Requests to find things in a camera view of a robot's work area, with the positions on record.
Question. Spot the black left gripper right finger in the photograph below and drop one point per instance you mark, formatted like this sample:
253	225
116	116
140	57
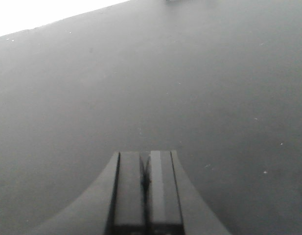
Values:
174	206

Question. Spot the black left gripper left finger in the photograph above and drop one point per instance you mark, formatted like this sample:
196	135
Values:
112	205

